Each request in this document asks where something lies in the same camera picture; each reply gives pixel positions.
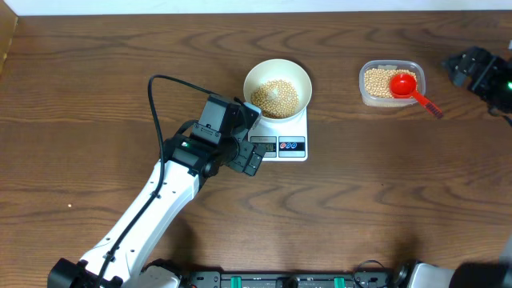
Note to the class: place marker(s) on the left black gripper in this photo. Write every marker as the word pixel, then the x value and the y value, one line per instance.
pixel 245 149

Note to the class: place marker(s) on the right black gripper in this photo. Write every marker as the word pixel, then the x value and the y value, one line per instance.
pixel 491 64

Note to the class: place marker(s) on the red plastic measuring scoop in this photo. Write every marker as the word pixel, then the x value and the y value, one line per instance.
pixel 405 86

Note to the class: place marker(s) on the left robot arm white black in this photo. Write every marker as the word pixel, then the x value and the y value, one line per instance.
pixel 119 259

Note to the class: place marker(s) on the white digital kitchen scale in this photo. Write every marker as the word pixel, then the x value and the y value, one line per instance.
pixel 285 140

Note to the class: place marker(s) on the soybeans in bowl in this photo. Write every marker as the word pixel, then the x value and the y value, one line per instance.
pixel 277 99

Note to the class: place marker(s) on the white bowl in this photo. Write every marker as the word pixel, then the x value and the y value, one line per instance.
pixel 275 69

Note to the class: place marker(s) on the clear plastic container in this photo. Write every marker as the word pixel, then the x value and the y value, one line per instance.
pixel 392 65

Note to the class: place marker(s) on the soybeans pile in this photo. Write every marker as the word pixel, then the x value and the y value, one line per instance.
pixel 377 81

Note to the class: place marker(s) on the cardboard box edge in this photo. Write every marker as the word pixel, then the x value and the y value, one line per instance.
pixel 8 24

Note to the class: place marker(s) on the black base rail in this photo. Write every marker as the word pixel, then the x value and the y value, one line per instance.
pixel 368 274

